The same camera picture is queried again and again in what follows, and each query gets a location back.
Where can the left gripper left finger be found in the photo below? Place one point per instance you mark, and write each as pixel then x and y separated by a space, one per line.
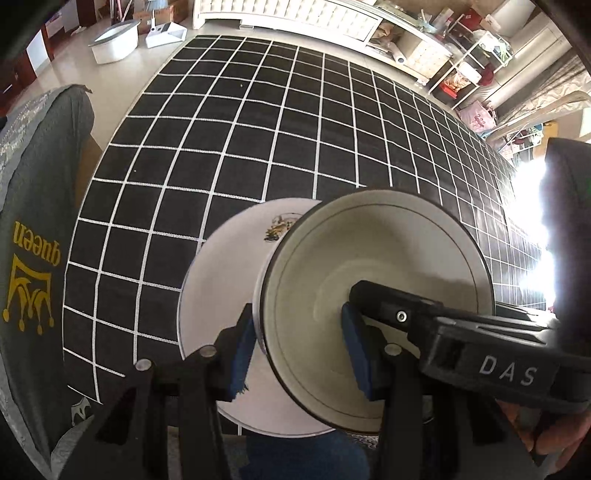
pixel 128 438

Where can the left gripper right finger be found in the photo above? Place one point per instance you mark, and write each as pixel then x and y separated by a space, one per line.
pixel 429 429

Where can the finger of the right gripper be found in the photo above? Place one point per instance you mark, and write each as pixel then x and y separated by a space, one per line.
pixel 392 307

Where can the patterned floral bowl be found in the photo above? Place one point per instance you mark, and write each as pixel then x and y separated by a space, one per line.
pixel 384 252

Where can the person's right hand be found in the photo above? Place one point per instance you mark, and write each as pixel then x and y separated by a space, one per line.
pixel 563 437

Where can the pink gift bag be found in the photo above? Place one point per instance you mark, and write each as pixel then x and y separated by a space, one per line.
pixel 477 118

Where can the white paper roll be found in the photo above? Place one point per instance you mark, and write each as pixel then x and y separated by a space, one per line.
pixel 396 53

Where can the white metal shelf rack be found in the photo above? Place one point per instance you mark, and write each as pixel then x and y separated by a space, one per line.
pixel 477 57

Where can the black white checked tablecloth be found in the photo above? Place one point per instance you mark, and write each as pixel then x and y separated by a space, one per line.
pixel 230 122

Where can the grey queen cushion cover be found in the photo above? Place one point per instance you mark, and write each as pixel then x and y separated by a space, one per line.
pixel 41 147

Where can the white tufted tv cabinet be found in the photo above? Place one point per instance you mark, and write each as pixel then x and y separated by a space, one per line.
pixel 356 25

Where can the tall champagne air conditioner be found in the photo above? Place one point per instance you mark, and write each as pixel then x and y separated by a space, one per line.
pixel 536 47

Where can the white plastic bin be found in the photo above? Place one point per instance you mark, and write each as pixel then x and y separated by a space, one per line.
pixel 115 43

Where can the white dustpan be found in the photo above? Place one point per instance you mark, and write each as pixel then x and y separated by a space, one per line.
pixel 165 34

